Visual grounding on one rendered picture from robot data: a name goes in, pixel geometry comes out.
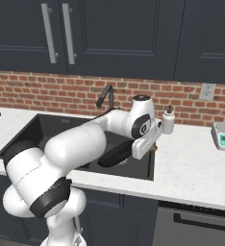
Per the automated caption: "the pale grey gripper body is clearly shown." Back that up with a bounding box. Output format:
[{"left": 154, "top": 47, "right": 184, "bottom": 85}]
[{"left": 132, "top": 127, "right": 163, "bottom": 160}]

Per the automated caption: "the dark sink basin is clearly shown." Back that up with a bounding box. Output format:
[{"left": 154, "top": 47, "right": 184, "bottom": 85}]
[{"left": 0, "top": 113, "right": 156, "bottom": 183}]

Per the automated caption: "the white soap dispenser bottle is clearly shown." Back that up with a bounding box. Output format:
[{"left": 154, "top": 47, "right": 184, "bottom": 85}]
[{"left": 161, "top": 104, "right": 177, "bottom": 135}]

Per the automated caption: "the dark grey tap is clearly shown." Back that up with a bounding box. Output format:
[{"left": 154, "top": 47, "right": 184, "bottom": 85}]
[{"left": 95, "top": 84, "right": 115, "bottom": 111}]

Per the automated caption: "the dark grey dishwasher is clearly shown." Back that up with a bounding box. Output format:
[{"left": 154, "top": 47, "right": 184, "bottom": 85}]
[{"left": 151, "top": 201, "right": 225, "bottom": 246}]

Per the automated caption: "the grey wall socket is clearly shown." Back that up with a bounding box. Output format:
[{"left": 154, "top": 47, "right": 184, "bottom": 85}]
[{"left": 198, "top": 83, "right": 217, "bottom": 102}]

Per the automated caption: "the black dishwasher handle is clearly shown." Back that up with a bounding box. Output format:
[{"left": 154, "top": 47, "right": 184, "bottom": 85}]
[{"left": 173, "top": 211, "right": 225, "bottom": 234}]

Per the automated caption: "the dark wall cupboard door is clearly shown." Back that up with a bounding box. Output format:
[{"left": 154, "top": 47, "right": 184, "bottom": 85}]
[
  {"left": 58, "top": 0, "right": 187, "bottom": 82},
  {"left": 173, "top": 0, "right": 225, "bottom": 86},
  {"left": 0, "top": 0, "right": 69, "bottom": 76}
]

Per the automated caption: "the silver cupboard bar handle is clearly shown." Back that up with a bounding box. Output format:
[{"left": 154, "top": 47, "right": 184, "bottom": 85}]
[
  {"left": 61, "top": 2, "right": 78, "bottom": 65},
  {"left": 40, "top": 2, "right": 60, "bottom": 64}
]

